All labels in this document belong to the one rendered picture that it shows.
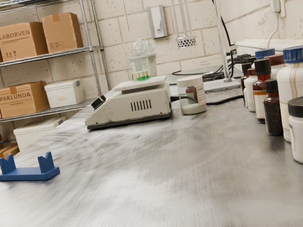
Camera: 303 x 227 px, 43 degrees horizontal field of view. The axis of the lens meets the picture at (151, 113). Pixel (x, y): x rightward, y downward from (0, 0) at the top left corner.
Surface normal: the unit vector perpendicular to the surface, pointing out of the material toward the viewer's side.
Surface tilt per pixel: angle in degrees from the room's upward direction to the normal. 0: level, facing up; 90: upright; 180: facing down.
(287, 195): 0
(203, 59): 90
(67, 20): 87
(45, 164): 90
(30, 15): 90
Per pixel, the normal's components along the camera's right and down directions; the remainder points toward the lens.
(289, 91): -0.77, 0.25
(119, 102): -0.10, 0.19
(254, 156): -0.18, -0.97
